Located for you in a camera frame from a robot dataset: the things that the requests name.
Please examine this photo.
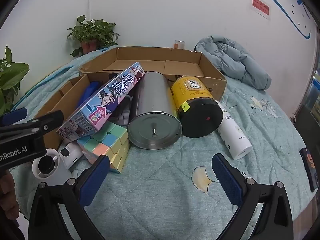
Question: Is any brown cardboard box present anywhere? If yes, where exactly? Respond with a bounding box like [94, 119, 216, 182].
[32, 46, 228, 152]

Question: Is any yellow label jar black lid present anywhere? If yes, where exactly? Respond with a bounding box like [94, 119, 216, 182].
[170, 76, 224, 138]

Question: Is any light blue puffer jacket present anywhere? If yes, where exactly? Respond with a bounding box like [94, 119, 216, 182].
[194, 36, 272, 90]

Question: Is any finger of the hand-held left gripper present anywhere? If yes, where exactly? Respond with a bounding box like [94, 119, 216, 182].
[0, 110, 65, 140]
[0, 107, 28, 126]

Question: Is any silver metal tin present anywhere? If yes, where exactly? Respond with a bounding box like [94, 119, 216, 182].
[127, 71, 183, 150]

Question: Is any white handheld fan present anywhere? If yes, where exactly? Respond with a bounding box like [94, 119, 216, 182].
[32, 141, 84, 180]

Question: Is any cartoon board game box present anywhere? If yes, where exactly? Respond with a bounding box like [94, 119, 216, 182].
[56, 62, 146, 143]

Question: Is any potted green plant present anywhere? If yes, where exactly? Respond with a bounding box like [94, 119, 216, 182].
[66, 15, 120, 57]

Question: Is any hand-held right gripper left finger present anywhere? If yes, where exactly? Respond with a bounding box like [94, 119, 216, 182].
[27, 155, 112, 240]

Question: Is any glass door with posters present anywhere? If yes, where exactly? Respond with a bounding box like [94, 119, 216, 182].
[293, 62, 320, 137]

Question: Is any blue stapler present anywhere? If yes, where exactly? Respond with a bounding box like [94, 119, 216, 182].
[77, 81, 98, 108]

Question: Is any person's left hand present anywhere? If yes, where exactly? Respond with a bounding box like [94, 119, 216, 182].
[0, 171, 20, 220]

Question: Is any large leafy green plant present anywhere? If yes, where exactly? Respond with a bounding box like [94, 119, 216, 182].
[0, 45, 30, 117]

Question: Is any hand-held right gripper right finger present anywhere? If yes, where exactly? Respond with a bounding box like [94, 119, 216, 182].
[211, 153, 294, 240]

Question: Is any white folding phone stand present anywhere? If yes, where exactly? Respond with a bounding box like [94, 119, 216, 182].
[117, 95, 133, 126]

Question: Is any red wall sign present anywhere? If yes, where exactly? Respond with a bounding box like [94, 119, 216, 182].
[251, 0, 271, 17]

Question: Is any light blue quilted blanket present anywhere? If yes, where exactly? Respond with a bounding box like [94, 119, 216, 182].
[10, 47, 314, 240]

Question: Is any blue wall decal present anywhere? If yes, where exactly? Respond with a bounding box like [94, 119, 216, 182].
[237, 0, 312, 40]

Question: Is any pastel puzzle cube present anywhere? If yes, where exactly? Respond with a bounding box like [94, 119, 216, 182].
[77, 122, 130, 173]

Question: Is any white spray bottle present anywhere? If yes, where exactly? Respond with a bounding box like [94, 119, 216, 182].
[215, 100, 253, 161]

